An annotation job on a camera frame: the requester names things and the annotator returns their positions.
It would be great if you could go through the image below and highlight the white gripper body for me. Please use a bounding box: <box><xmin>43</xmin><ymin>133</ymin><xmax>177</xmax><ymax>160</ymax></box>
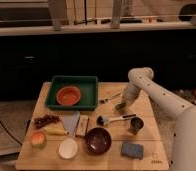
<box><xmin>121</xmin><ymin>91</ymin><xmax>137</xmax><ymax>108</ymax></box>

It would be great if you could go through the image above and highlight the green pepper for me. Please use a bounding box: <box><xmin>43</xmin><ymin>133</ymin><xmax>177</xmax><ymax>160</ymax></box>
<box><xmin>114</xmin><ymin>103</ymin><xmax>126</xmax><ymax>111</ymax></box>

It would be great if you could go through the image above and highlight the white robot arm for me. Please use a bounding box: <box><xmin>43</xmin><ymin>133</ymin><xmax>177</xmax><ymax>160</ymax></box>
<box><xmin>122</xmin><ymin>67</ymin><xmax>196</xmax><ymax>171</ymax></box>

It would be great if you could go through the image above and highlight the purple bowl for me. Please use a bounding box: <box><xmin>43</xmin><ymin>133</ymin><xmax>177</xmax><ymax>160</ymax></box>
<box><xmin>85</xmin><ymin>127</ymin><xmax>111</xmax><ymax>155</ymax></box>

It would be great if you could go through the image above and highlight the orange bowl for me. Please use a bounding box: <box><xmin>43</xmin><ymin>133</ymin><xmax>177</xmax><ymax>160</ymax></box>
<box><xmin>56</xmin><ymin>86</ymin><xmax>81</xmax><ymax>106</ymax></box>

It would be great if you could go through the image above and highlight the metal cup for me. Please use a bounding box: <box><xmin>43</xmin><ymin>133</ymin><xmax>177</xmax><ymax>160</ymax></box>
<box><xmin>130</xmin><ymin>117</ymin><xmax>144</xmax><ymax>135</ymax></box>

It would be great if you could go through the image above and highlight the green plastic tray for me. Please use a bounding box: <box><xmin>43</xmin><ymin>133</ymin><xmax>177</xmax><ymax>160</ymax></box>
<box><xmin>45</xmin><ymin>75</ymin><xmax>98</xmax><ymax>111</ymax></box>

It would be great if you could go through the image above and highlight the blue sponge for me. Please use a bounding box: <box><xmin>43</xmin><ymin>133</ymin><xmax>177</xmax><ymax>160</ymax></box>
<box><xmin>121</xmin><ymin>142</ymin><xmax>144</xmax><ymax>160</ymax></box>

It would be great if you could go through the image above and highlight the wooden block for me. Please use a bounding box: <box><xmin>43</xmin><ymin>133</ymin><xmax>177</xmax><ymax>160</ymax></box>
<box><xmin>75</xmin><ymin>115</ymin><xmax>89</xmax><ymax>137</ymax></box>

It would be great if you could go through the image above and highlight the white plate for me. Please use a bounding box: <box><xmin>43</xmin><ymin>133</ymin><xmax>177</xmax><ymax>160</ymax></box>
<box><xmin>58</xmin><ymin>138</ymin><xmax>78</xmax><ymax>159</ymax></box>

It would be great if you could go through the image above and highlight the yellow banana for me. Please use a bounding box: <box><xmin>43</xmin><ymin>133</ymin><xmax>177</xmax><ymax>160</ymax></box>
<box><xmin>44</xmin><ymin>128</ymin><xmax>68</xmax><ymax>136</ymax></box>

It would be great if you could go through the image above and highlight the bunch of dark grapes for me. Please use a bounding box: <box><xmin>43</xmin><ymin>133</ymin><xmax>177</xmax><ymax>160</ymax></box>
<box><xmin>34</xmin><ymin>115</ymin><xmax>59</xmax><ymax>129</ymax></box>

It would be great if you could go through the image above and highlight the orange green fruit toy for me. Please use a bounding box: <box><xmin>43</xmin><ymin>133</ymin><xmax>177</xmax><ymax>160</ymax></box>
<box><xmin>30</xmin><ymin>131</ymin><xmax>46</xmax><ymax>148</ymax></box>

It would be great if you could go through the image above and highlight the black cable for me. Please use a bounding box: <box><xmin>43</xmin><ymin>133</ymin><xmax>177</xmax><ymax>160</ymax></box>
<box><xmin>0</xmin><ymin>109</ymin><xmax>24</xmax><ymax>147</ymax></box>

